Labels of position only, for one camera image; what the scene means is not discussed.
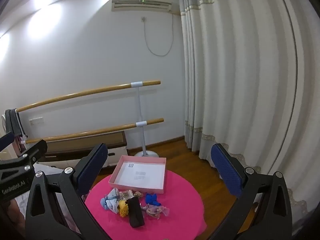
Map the white wall air conditioner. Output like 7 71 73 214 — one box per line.
111 0 173 12

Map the grey hanging cloth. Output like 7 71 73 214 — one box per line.
5 109 23 137

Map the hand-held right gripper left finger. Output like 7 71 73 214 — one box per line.
25 143 113 240

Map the light blue balled sock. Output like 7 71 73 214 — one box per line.
100 196 113 210

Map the long wooden barre rail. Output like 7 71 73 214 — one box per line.
15 80 161 113

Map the pink shallow box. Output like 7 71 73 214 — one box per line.
108 155 167 194

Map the short wooden barre rail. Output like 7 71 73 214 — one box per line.
25 118 164 144

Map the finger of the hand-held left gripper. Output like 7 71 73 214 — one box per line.
0 131 16 153
0 139 48 178

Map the pink and purple scrunchie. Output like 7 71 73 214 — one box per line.
145 204 170 220

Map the blue fabric bow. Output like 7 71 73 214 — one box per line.
145 193 160 206

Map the light blue and white cloth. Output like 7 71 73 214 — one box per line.
107 188 121 214

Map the brown and white low cabinet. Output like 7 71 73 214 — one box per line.
37 131 128 168

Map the black soft pouch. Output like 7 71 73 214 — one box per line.
125 196 145 228

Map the white power cable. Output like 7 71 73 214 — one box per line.
142 12 175 57

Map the pink round tablecloth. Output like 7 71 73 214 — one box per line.
84 169 207 240

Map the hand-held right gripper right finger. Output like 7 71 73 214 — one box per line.
195 143 293 240

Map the white pleated curtain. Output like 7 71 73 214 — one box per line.
179 0 320 230

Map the yellow knitted scrunchie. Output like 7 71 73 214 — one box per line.
118 199 129 217

